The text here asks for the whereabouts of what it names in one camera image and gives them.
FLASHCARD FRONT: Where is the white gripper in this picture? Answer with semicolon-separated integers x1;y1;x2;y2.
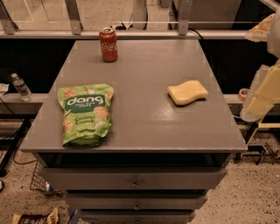
244;13;280;117

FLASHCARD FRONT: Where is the yellow sponge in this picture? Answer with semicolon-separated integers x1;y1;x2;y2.
167;80;209;106

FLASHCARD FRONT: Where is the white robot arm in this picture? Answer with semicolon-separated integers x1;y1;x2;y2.
241;10;280;122

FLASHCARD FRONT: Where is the green rice chip bag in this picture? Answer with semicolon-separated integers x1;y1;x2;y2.
58;84;115;147

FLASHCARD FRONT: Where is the brown snack bag on floor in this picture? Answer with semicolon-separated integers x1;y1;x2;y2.
11;207;59;224

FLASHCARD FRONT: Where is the roll of tape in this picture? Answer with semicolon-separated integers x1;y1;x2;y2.
238;88;251;102

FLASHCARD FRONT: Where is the grey drawer cabinet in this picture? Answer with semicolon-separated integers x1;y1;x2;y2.
19;39;249;224

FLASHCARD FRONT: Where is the red coca-cola can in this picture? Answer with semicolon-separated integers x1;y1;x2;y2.
99;27;118;62

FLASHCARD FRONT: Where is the top drawer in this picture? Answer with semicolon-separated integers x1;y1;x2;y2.
41;167;227;190

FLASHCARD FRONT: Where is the drawer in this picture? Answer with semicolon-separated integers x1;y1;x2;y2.
66;192;207;210
41;167;227;190
80;210;195;224

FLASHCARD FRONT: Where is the bottom drawer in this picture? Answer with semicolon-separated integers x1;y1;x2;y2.
80;210;195;224

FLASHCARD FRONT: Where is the middle drawer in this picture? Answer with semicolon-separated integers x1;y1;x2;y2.
66;192;207;210

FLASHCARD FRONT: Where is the clear plastic water bottle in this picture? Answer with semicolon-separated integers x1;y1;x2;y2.
11;73;32;102

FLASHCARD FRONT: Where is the wire basket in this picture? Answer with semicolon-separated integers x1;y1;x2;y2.
30;162;53;193

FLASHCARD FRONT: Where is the metal rail frame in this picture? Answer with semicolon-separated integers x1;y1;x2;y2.
0;0;280;40

